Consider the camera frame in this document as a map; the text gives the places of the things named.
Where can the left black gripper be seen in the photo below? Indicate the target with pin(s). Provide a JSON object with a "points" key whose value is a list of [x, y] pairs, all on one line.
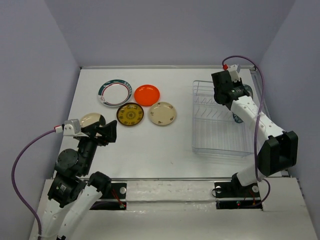
{"points": [[109, 130]]}

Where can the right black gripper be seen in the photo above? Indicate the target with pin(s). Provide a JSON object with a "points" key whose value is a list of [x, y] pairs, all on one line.
{"points": [[239, 83]]}

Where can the beige plate black blot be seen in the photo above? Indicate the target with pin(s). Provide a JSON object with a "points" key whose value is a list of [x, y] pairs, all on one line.
{"points": [[89, 119]]}

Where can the white plate teal lettered rim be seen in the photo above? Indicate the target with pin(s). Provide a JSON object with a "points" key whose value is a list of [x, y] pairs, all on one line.
{"points": [[248, 90]]}

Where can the yellow brown patterned plate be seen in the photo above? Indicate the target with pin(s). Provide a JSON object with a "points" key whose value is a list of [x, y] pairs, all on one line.
{"points": [[130, 114]]}

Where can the orange plate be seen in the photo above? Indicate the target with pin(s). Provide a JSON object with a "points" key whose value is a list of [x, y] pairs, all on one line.
{"points": [[146, 95]]}

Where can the cream floral plate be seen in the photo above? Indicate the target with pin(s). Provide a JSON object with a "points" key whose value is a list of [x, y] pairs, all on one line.
{"points": [[162, 113]]}

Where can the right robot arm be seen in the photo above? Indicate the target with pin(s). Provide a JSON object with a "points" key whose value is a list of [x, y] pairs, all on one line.
{"points": [[274, 148]]}

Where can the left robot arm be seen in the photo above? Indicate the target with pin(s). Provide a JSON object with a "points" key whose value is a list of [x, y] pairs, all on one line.
{"points": [[70, 197]]}

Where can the white plate green rim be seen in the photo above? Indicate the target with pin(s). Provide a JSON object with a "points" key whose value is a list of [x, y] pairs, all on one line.
{"points": [[115, 93]]}

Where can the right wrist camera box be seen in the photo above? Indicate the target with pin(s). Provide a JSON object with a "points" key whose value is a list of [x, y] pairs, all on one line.
{"points": [[234, 72]]}

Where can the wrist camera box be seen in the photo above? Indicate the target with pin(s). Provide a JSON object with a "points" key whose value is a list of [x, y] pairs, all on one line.
{"points": [[71, 127], [234, 72]]}

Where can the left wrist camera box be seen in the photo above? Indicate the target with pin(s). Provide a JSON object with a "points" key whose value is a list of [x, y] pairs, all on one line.
{"points": [[71, 127]]}

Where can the clear wire dish rack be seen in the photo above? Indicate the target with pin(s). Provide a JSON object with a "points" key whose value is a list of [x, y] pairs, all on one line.
{"points": [[214, 129]]}

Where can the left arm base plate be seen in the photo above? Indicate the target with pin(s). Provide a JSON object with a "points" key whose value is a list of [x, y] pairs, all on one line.
{"points": [[114, 200]]}

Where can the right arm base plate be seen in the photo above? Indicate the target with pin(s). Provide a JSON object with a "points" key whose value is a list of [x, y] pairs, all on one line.
{"points": [[226, 198]]}

